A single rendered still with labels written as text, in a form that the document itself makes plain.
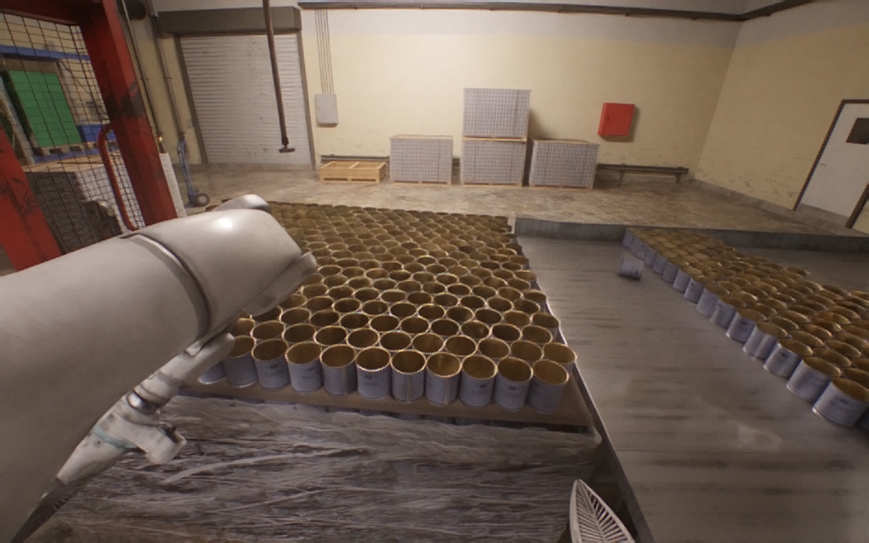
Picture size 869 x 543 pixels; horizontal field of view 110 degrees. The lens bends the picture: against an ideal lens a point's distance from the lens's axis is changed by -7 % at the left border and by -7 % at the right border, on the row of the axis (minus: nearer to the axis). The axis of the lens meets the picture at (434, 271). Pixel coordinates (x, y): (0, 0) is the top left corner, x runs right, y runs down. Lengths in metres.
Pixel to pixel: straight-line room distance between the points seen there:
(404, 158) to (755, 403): 7.58
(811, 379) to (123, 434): 1.33
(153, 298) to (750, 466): 0.91
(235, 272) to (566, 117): 9.87
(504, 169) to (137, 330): 8.02
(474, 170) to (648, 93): 5.01
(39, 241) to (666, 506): 1.70
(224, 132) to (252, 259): 11.25
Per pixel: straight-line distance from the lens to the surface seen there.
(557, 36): 10.01
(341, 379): 0.69
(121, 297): 0.21
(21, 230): 1.52
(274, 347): 0.78
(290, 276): 0.34
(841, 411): 1.10
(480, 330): 0.80
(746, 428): 0.97
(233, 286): 0.25
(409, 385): 0.67
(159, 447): 0.69
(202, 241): 0.24
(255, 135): 11.04
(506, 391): 0.68
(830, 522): 0.90
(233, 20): 10.75
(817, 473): 0.97
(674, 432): 0.87
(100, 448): 0.71
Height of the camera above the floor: 1.64
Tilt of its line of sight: 26 degrees down
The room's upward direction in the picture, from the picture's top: 1 degrees clockwise
